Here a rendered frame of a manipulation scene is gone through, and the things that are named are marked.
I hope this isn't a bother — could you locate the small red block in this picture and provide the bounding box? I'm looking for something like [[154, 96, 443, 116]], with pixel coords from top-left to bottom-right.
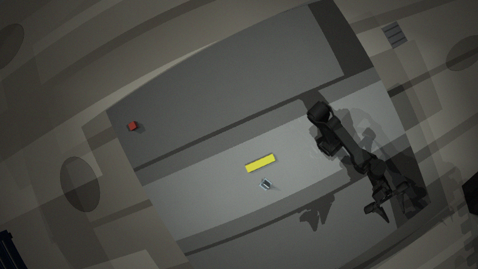
[[129, 121, 138, 131]]

